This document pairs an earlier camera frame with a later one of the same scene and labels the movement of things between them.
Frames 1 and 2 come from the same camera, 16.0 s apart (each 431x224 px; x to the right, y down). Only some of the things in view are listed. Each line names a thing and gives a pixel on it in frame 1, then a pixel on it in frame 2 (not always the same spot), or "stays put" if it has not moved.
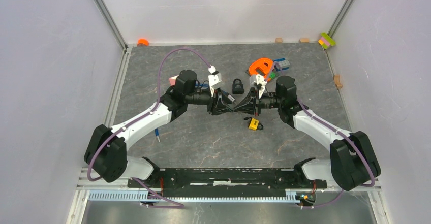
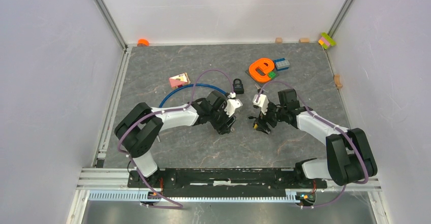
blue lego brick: [281, 64] stays put
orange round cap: [143, 41] stays put
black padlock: [237, 87] stays put
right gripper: [248, 106] → [266, 117]
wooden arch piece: [338, 84] stays put
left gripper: [217, 104] → [222, 128]
